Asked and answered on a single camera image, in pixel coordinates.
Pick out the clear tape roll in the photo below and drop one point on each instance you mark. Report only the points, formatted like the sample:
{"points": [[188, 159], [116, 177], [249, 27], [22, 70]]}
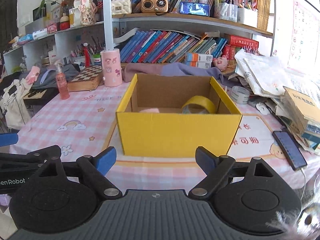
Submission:
{"points": [[240, 95]]}

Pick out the pink cylindrical container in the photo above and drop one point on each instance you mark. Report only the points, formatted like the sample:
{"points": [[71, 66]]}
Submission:
{"points": [[111, 65]]}

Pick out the dark smartphone on table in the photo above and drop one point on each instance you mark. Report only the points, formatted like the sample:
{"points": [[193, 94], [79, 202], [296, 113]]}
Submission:
{"points": [[290, 150]]}

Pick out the smartphone on shelf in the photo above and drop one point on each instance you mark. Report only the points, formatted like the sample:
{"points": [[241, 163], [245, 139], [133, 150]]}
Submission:
{"points": [[199, 9]]}

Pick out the pink spray bottle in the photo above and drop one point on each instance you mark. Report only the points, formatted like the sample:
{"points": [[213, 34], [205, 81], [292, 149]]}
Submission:
{"points": [[61, 82]]}

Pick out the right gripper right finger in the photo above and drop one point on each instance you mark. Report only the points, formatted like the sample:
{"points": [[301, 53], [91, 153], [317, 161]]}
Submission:
{"points": [[217, 173]]}

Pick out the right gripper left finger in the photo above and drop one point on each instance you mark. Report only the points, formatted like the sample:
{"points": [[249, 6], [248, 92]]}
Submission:
{"points": [[93, 171]]}

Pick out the grey folded clothing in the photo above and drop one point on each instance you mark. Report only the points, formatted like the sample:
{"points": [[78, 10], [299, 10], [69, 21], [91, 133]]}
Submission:
{"points": [[69, 70]]}

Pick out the wooden chess board box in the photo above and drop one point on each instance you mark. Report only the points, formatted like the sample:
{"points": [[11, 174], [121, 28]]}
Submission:
{"points": [[88, 79]]}

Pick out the purple hair brush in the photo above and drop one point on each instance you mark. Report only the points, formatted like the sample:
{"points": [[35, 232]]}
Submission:
{"points": [[44, 76]]}

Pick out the pink purple cloth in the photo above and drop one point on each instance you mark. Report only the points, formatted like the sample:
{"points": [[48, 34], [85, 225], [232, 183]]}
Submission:
{"points": [[174, 69]]}

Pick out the red doll figurine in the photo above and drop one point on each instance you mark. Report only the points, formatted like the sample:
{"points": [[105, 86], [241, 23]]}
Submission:
{"points": [[64, 22]]}

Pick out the pink glove on clothes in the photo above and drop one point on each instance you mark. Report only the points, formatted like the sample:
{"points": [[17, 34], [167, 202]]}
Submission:
{"points": [[33, 75]]}

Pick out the wooden retro radio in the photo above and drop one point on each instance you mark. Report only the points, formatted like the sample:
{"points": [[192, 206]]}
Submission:
{"points": [[154, 6]]}

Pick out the white shelf unit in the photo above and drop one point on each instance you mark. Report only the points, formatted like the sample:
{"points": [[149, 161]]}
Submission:
{"points": [[110, 22]]}

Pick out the row of colourful books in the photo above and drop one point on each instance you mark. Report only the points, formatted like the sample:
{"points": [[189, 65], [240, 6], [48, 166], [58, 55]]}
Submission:
{"points": [[168, 46]]}

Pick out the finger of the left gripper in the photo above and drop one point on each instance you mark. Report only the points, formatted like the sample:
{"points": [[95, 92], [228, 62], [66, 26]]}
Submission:
{"points": [[7, 139], [35, 157]]}

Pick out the pink knitted glove toy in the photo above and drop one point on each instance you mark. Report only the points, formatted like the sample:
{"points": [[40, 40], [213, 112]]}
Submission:
{"points": [[150, 110]]}

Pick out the pink pig plush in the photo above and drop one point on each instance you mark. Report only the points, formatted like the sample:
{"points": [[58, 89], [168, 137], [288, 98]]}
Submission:
{"points": [[221, 63]]}

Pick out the white pen holder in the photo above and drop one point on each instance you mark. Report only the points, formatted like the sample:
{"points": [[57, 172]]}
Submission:
{"points": [[247, 17]]}

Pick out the yellow cardboard box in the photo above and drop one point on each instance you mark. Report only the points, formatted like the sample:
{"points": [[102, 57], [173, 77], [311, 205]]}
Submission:
{"points": [[170, 133]]}

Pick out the cream quilted handbag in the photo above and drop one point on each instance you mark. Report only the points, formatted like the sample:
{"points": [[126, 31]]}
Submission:
{"points": [[120, 7]]}

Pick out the white tote bags pile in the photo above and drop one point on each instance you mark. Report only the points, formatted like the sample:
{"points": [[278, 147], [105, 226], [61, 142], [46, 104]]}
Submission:
{"points": [[268, 76]]}

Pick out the orange white medicine box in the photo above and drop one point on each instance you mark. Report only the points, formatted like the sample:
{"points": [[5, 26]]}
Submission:
{"points": [[203, 61]]}

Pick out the pink checkered tablecloth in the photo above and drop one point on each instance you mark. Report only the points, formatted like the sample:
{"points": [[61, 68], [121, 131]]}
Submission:
{"points": [[85, 123]]}

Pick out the yellow tape roll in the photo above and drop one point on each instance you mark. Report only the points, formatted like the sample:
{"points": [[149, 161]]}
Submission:
{"points": [[199, 105]]}

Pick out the red tassel ornament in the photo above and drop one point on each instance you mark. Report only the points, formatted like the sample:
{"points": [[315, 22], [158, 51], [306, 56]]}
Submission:
{"points": [[87, 55]]}

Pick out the white green jar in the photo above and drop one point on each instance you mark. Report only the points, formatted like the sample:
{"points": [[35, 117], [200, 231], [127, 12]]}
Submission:
{"points": [[97, 59]]}

